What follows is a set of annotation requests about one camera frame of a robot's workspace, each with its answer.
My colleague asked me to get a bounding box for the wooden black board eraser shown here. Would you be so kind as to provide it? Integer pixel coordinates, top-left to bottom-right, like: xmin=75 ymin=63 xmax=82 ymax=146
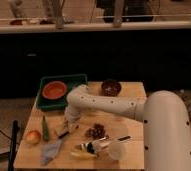
xmin=54 ymin=123 xmax=69 ymax=138

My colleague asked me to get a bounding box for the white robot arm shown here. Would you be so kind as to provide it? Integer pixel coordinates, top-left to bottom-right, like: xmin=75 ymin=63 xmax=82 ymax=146
xmin=65 ymin=84 xmax=191 ymax=171

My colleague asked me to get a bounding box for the dark grape bunch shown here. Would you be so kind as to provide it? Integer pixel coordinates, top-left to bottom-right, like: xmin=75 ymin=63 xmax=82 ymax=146
xmin=85 ymin=123 xmax=105 ymax=139

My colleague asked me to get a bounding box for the yellow banana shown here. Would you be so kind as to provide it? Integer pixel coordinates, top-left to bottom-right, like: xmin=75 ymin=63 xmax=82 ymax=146
xmin=70 ymin=150 xmax=96 ymax=159

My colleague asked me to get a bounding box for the green cucumber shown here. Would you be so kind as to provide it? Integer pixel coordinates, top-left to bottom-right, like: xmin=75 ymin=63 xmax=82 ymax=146
xmin=42 ymin=116 xmax=50 ymax=141

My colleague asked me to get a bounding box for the silver fork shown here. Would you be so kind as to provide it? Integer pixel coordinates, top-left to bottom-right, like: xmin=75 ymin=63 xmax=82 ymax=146
xmin=76 ymin=135 xmax=109 ymax=151

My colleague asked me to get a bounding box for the blue grey cloth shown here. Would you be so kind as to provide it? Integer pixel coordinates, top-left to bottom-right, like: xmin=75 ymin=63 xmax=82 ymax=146
xmin=41 ymin=140 xmax=62 ymax=166

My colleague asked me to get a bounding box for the orange bowl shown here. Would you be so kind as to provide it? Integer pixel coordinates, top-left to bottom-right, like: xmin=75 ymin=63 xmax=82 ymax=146
xmin=42 ymin=81 xmax=67 ymax=100

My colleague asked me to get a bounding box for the red yellow apple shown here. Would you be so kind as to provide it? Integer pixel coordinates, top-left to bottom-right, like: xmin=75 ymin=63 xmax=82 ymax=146
xmin=25 ymin=130 xmax=41 ymax=145

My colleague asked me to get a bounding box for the green plastic tray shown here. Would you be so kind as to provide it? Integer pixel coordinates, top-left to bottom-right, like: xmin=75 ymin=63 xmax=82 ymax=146
xmin=36 ymin=74 xmax=87 ymax=111

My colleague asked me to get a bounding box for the white cup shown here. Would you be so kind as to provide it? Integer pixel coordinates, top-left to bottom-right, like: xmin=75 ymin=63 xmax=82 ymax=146
xmin=107 ymin=141 xmax=125 ymax=160

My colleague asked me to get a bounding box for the dark brown bowl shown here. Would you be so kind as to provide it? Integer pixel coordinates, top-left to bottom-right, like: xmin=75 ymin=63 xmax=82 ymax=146
xmin=101 ymin=79 xmax=121 ymax=96

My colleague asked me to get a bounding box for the black handled knife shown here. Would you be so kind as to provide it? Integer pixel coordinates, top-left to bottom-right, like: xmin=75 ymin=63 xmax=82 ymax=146
xmin=100 ymin=136 xmax=133 ymax=148

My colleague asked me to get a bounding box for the black chair frame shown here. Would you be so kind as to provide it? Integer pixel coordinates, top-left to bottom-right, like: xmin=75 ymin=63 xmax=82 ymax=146
xmin=8 ymin=120 xmax=19 ymax=171

